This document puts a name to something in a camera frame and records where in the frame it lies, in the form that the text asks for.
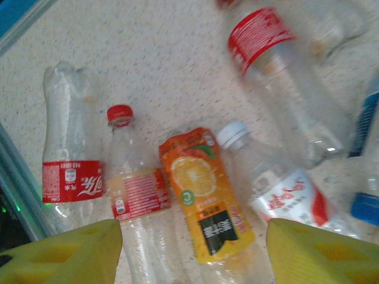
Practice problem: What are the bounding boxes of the aluminium mounting rail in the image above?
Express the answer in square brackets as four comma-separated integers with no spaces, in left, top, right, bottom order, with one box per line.
[0,122,50,246]

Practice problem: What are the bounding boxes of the clear cola bottle red label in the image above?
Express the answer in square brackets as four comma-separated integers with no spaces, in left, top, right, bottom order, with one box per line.
[296,5,374,60]
[105,104,190,284]
[217,0,352,168]
[41,61,106,237]

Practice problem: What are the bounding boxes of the clear bottle blue label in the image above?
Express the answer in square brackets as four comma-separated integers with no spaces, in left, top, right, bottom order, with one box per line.
[348,73,379,190]

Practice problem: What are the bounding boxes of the white red label bottle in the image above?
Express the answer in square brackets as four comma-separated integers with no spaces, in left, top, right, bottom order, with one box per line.
[217,120,365,240]

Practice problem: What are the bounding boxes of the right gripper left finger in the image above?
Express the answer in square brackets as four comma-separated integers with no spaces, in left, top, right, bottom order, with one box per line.
[0,218,124,284]

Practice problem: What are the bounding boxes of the orange juice bottle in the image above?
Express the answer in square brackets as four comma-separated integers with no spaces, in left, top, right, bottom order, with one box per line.
[158,127,256,265]

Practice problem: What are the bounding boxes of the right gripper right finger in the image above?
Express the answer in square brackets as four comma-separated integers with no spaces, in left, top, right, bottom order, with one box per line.
[265,218,379,284]

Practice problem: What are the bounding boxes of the blue bottle cap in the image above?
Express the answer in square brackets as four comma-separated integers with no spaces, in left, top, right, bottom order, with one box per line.
[350,191,379,227]

